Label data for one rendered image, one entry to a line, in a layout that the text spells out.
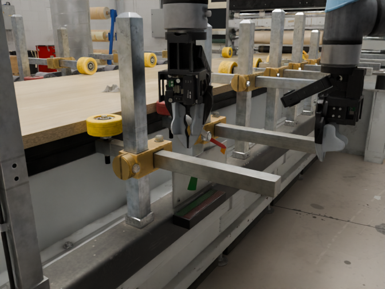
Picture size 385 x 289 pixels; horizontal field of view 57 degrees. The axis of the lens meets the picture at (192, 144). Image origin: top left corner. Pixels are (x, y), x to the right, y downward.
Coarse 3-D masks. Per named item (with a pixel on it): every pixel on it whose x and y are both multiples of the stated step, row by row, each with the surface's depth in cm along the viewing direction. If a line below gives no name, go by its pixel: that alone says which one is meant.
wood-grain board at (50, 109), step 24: (96, 72) 176; (216, 72) 176; (24, 96) 110; (48, 96) 110; (72, 96) 110; (96, 96) 110; (24, 120) 80; (48, 120) 80; (72, 120) 80; (24, 144) 69
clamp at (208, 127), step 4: (220, 116) 97; (224, 116) 97; (212, 120) 92; (216, 120) 92; (220, 120) 94; (224, 120) 96; (208, 124) 89; (212, 124) 91; (188, 128) 88; (204, 128) 88; (208, 128) 89; (212, 128) 91; (188, 132) 88; (212, 132) 91; (200, 136) 87; (212, 136) 92; (216, 136) 94; (200, 140) 88; (204, 140) 89
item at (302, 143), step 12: (168, 120) 100; (216, 132) 92; (228, 132) 90; (240, 132) 88; (252, 132) 86; (264, 132) 85; (276, 132) 85; (264, 144) 85; (276, 144) 84; (288, 144) 82; (300, 144) 80; (312, 144) 79
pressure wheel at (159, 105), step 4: (156, 104) 99; (160, 104) 97; (164, 104) 96; (156, 108) 100; (160, 108) 97; (164, 108) 97; (160, 112) 98; (164, 112) 97; (168, 112) 97; (168, 116) 100; (172, 136) 103
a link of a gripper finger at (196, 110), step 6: (192, 108) 65; (198, 108) 64; (192, 114) 65; (198, 114) 64; (192, 120) 66; (198, 120) 65; (192, 126) 61; (198, 126) 65; (192, 132) 62; (198, 132) 66; (192, 138) 67; (192, 144) 67
